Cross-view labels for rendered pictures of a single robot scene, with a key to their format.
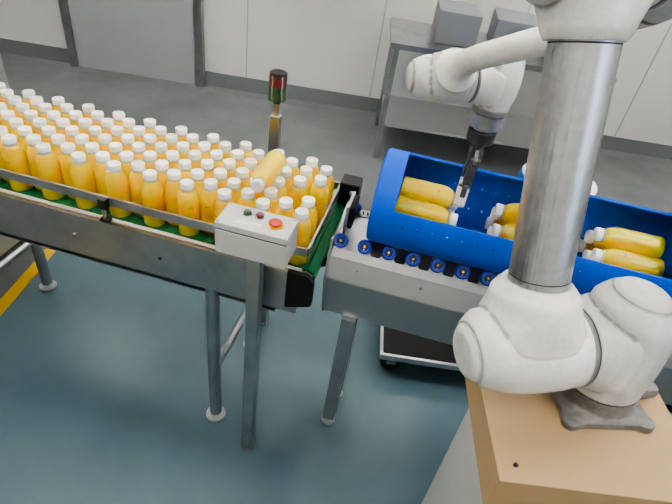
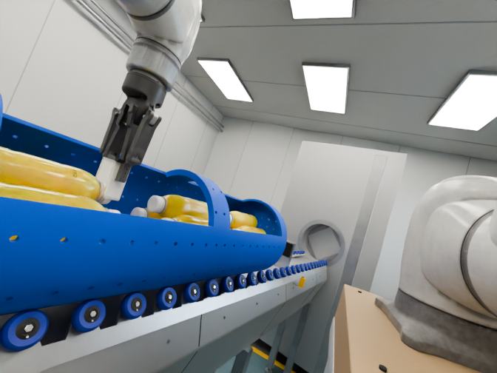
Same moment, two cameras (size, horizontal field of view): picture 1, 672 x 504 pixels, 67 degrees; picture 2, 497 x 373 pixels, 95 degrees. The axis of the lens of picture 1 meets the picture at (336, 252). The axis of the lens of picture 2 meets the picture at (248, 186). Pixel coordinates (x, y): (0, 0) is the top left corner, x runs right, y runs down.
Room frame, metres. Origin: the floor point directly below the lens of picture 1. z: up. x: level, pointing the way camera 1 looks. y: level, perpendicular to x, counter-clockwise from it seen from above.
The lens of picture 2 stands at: (0.89, -0.04, 1.20)
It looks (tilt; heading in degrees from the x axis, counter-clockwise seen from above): 5 degrees up; 294
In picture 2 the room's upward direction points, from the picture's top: 18 degrees clockwise
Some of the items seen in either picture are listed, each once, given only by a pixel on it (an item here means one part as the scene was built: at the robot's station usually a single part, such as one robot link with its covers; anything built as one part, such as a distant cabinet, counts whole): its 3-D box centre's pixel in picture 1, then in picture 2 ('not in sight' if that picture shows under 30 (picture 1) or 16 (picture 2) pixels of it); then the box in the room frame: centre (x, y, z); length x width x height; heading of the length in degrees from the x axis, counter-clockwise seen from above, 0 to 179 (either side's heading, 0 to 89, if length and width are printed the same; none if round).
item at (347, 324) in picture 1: (337, 372); not in sight; (1.26, -0.08, 0.31); 0.06 x 0.06 x 0.63; 82
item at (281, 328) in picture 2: not in sight; (279, 331); (1.12, -2.05, 0.31); 0.06 x 0.06 x 0.63; 82
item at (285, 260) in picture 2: not in sight; (282, 254); (1.15, -1.35, 1.00); 0.10 x 0.04 x 0.15; 172
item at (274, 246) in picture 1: (256, 235); not in sight; (1.09, 0.22, 1.05); 0.20 x 0.10 x 0.10; 82
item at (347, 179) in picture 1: (349, 192); not in sight; (1.55, -0.01, 0.95); 0.10 x 0.07 x 0.10; 172
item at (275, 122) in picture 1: (268, 234); not in sight; (1.75, 0.30, 0.55); 0.04 x 0.04 x 1.10; 82
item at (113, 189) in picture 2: (461, 195); (117, 180); (1.28, -0.33, 1.16); 0.03 x 0.01 x 0.07; 82
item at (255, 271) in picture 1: (251, 365); not in sight; (1.09, 0.22, 0.50); 0.04 x 0.04 x 1.00; 82
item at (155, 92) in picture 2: (478, 143); (140, 103); (1.30, -0.33, 1.32); 0.08 x 0.07 x 0.09; 172
